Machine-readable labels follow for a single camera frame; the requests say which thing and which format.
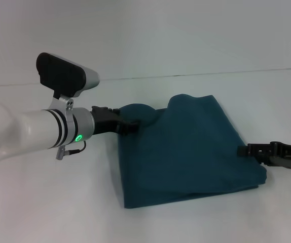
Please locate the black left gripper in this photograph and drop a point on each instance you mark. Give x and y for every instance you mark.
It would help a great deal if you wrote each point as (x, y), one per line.
(105, 121)

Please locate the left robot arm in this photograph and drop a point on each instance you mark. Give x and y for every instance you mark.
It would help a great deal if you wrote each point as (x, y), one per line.
(31, 131)

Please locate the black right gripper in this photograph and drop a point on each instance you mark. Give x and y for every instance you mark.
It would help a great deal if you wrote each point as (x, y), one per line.
(287, 155)

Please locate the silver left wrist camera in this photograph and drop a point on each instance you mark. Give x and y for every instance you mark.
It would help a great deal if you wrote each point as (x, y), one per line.
(64, 76)

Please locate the teal FREE print t-shirt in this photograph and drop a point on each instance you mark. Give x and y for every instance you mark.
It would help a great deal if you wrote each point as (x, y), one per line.
(186, 152)

